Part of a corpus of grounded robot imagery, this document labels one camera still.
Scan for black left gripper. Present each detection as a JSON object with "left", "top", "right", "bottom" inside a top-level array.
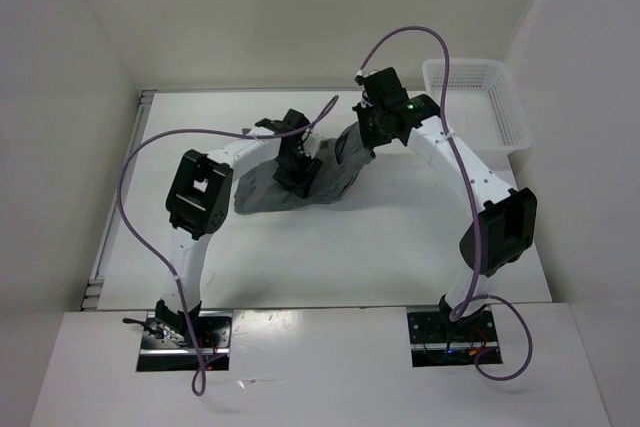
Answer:
[{"left": 273, "top": 148, "right": 323, "bottom": 200}]

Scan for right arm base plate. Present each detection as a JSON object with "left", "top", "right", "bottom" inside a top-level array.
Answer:
[{"left": 406, "top": 306, "right": 502, "bottom": 368}]

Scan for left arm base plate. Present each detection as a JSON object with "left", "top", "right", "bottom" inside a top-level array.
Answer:
[{"left": 136, "top": 311, "right": 233, "bottom": 372}]

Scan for white plastic basket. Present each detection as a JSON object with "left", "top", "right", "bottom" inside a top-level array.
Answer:
[{"left": 422, "top": 58, "right": 533, "bottom": 156}]

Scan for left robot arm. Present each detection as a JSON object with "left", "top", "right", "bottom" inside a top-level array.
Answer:
[{"left": 155, "top": 109, "right": 322, "bottom": 347}]

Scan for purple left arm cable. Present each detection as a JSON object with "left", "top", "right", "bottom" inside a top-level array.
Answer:
[{"left": 117, "top": 94, "right": 340, "bottom": 396}]

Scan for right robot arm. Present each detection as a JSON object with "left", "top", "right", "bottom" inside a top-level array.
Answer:
[{"left": 354, "top": 67, "right": 537, "bottom": 340}]

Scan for grey shorts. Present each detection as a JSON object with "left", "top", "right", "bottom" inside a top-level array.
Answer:
[{"left": 234, "top": 123, "right": 376, "bottom": 215}]

